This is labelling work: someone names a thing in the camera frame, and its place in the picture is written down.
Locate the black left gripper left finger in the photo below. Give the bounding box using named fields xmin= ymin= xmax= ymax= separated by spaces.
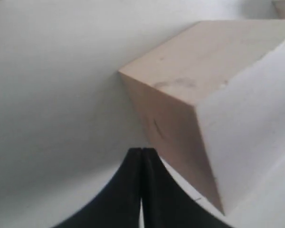
xmin=56 ymin=148 xmax=142 ymax=228

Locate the medium wooden cube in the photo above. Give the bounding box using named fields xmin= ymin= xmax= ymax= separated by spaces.
xmin=272 ymin=0 xmax=285 ymax=19

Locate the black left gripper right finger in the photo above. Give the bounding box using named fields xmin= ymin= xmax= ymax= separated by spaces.
xmin=141 ymin=148 xmax=230 ymax=228

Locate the large wooden cube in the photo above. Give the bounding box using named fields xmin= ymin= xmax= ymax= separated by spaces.
xmin=119 ymin=19 xmax=285 ymax=215

